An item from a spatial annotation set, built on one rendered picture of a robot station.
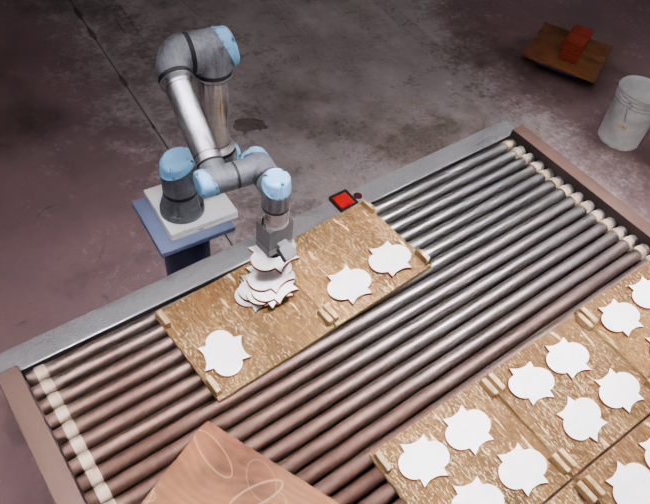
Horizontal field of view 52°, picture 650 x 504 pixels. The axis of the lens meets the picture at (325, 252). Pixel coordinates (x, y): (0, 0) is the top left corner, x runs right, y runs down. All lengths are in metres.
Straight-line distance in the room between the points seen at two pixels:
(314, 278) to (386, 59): 2.85
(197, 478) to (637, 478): 1.14
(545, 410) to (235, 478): 0.89
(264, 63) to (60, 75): 1.28
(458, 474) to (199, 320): 0.84
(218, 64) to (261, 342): 0.80
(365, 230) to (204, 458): 0.96
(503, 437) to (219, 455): 0.77
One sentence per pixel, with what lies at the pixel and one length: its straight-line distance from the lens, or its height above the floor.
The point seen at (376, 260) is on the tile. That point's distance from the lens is 2.15.
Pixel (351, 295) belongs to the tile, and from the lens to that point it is 2.05.
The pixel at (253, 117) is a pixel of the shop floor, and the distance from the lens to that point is 4.12.
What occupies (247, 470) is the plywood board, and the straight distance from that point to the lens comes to 1.67.
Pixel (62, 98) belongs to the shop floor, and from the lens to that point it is 4.37.
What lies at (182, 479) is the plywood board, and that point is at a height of 1.04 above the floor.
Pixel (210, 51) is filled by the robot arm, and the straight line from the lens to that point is 1.94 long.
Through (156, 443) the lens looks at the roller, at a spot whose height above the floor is 0.92.
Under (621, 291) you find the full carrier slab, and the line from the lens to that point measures 2.38.
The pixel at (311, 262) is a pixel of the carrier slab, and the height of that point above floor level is 0.94.
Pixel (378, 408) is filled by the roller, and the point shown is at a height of 0.92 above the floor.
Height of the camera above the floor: 2.59
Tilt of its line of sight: 50 degrees down
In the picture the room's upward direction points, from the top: 8 degrees clockwise
